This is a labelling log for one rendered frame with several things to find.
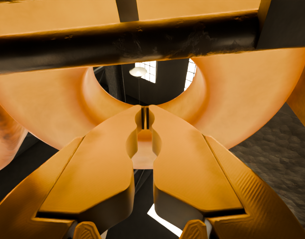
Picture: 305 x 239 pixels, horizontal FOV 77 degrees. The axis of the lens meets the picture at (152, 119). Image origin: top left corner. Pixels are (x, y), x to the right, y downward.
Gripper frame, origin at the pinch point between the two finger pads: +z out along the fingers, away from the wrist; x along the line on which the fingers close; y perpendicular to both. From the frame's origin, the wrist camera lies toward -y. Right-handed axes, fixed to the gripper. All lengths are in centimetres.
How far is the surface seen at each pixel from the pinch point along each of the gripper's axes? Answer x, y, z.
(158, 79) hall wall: 44, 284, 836
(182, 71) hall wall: 137, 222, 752
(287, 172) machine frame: 32.7, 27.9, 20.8
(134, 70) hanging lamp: -52, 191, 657
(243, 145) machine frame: 23.7, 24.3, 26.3
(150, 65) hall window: 8, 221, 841
